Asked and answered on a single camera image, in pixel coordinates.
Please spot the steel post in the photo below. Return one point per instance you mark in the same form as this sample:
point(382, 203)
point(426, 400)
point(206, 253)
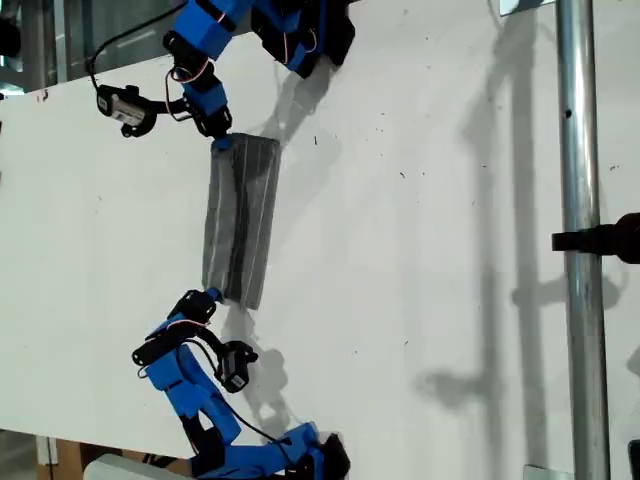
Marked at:
point(580, 150)

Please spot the black camera stalk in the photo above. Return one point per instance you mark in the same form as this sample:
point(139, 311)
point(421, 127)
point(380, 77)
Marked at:
point(209, 346)
point(167, 104)

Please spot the black clamp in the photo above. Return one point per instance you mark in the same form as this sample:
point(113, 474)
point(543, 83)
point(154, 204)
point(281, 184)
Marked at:
point(615, 240)

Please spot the white cylindrical object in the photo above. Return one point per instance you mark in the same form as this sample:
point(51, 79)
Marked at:
point(130, 470)

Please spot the grey striped towel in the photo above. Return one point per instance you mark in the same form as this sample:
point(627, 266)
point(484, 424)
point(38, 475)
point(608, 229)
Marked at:
point(240, 220)

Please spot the black camera box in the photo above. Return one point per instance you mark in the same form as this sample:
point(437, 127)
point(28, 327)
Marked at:
point(235, 367)
point(127, 107)

